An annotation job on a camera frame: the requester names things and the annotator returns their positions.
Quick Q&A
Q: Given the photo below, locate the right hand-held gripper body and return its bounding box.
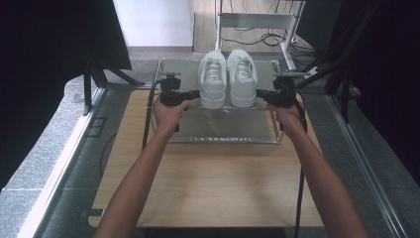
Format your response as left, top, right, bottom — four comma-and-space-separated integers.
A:
268, 71, 300, 108

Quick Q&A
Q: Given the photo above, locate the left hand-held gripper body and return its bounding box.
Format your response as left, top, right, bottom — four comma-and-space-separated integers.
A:
159, 72, 186, 107

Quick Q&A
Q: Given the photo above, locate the white sneaker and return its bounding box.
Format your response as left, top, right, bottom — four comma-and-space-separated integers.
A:
197, 50, 229, 110
226, 48, 259, 109

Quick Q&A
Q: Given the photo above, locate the two-tier metal shoe rack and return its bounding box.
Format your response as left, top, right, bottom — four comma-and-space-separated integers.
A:
146, 59, 295, 146

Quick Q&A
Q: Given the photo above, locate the person's left hand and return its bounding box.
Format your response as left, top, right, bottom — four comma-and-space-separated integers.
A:
152, 98, 192, 134

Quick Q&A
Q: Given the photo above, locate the person's right hand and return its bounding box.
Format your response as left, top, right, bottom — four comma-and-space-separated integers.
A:
265, 102, 304, 138

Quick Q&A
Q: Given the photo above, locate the white power strip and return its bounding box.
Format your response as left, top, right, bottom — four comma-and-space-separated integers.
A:
302, 66, 320, 79

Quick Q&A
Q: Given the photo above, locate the black metal stand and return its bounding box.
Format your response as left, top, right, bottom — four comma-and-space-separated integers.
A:
290, 49, 352, 124
81, 49, 147, 117

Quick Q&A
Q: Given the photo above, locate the dark curtain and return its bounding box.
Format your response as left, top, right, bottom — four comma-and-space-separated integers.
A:
325, 0, 420, 186
0, 0, 133, 192

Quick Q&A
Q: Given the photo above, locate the left hand-held gripper black cable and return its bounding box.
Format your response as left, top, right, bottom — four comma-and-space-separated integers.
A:
98, 78, 165, 180

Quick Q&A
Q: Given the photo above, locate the tangle of black floor cables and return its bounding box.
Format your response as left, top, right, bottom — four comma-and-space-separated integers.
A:
220, 27, 319, 58

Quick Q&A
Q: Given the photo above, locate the white metal desk frame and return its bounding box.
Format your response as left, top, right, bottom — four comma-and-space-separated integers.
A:
214, 0, 306, 72

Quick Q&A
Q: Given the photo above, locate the aluminium floor rail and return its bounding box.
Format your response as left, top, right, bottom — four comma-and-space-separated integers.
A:
326, 93, 410, 238
16, 87, 107, 238

